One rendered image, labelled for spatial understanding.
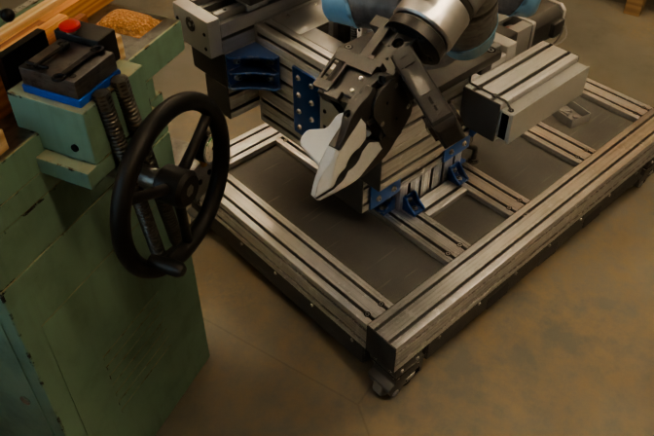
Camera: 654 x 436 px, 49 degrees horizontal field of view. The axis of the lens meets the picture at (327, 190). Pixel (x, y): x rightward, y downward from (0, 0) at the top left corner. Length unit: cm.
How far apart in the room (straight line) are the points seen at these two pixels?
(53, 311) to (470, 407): 101
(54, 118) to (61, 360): 46
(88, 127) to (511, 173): 136
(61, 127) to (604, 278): 157
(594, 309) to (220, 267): 104
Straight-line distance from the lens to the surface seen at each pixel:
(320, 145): 74
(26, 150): 110
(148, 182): 110
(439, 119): 70
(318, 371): 184
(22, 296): 120
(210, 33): 161
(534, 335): 198
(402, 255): 181
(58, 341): 131
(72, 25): 109
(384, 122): 75
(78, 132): 105
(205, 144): 138
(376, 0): 91
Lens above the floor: 152
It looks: 41 degrees down
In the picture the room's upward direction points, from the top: straight up
